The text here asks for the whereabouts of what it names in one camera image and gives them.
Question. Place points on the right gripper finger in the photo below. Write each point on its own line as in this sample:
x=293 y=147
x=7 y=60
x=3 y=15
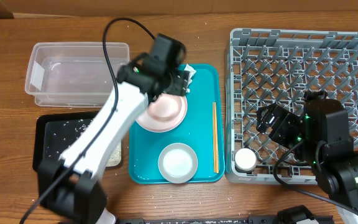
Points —
x=276 y=122
x=262 y=115

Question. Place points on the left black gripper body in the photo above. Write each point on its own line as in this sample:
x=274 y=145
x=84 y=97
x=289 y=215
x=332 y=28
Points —
x=179 y=81

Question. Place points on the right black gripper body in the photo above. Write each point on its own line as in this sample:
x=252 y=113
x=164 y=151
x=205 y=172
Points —
x=291 y=132

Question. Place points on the white napkin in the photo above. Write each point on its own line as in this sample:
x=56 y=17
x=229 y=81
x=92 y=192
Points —
x=191 y=72

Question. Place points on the white paper cup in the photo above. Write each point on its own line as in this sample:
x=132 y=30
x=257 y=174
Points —
x=245 y=160

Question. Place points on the grey bowl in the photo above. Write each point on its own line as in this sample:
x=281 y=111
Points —
x=177 y=163

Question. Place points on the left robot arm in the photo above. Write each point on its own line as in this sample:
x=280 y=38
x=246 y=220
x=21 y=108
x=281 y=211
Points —
x=70 y=186

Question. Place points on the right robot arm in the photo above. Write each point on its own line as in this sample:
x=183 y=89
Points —
x=319 y=138

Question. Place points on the grey dishwasher rack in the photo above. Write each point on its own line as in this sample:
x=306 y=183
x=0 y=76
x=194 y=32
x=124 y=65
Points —
x=265 y=66

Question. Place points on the black waste tray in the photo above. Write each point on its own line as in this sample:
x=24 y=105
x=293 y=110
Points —
x=56 y=132

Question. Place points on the pink plate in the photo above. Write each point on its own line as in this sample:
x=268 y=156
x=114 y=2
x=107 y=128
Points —
x=165 y=114

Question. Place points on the wooden chopstick left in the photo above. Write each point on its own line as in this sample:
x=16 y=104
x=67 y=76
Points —
x=214 y=137

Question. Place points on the wooden chopstick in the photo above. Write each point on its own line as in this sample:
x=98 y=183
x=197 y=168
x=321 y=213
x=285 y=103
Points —
x=214 y=137

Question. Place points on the wooden chopstick right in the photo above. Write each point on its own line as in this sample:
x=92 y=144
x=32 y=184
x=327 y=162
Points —
x=216 y=137

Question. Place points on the teal plastic tray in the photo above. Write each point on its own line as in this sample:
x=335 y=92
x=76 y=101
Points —
x=196 y=131

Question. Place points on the clear plastic bin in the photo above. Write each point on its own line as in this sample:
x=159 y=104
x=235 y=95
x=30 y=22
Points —
x=68 y=74

